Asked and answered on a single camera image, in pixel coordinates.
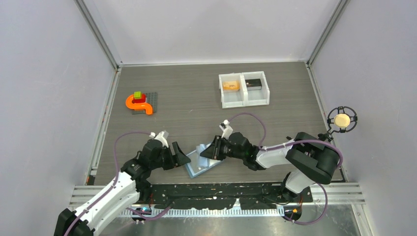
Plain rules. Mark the orange card stack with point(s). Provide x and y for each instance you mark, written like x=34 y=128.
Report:
x=231 y=86

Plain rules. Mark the white two-compartment tray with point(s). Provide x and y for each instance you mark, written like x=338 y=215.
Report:
x=243 y=97

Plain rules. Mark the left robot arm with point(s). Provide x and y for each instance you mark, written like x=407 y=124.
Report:
x=129 y=186

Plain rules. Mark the grey building baseplate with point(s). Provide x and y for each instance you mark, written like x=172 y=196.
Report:
x=152 y=99

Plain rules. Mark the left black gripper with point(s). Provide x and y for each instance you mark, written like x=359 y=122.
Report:
x=181 y=158

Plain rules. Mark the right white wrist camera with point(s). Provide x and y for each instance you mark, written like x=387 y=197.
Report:
x=227 y=130

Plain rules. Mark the black microphone with mount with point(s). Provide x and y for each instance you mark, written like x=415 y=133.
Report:
x=341 y=119

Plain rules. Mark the green toy cube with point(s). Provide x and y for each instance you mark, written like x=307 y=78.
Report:
x=137 y=94

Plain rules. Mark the blue card holder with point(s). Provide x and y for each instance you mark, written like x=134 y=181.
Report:
x=199 y=164

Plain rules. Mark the black card stack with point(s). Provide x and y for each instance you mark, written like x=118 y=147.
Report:
x=253 y=84

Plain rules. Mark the red toy block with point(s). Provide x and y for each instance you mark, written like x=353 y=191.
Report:
x=142 y=100

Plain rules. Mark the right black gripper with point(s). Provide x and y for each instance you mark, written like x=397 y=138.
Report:
x=213 y=151

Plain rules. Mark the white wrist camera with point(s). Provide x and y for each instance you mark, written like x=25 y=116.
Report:
x=227 y=130
x=161 y=137

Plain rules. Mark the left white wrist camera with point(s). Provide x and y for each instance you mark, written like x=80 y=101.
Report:
x=161 y=137

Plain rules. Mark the orange curved toy piece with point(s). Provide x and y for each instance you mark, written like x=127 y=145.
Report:
x=138 y=106

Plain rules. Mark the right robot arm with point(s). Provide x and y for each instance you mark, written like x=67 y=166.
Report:
x=315 y=160

